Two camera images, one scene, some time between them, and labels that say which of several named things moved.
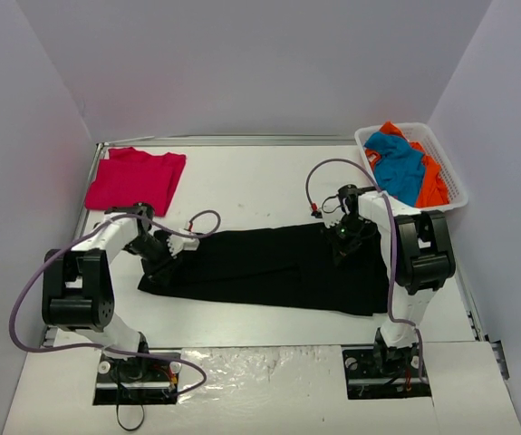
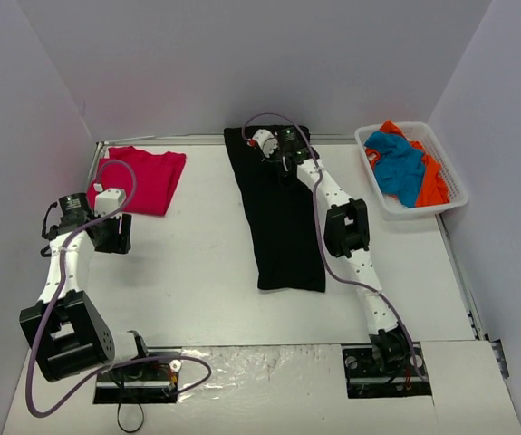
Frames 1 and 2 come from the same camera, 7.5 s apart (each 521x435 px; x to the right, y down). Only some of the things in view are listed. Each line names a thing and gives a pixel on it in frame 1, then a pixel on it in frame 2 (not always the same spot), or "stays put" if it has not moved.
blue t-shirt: [400, 169] stays put
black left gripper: [161, 264] -> [118, 235]
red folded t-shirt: [130, 177] stays put
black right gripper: [345, 246] -> [284, 168]
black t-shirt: [295, 266] -> [282, 217]
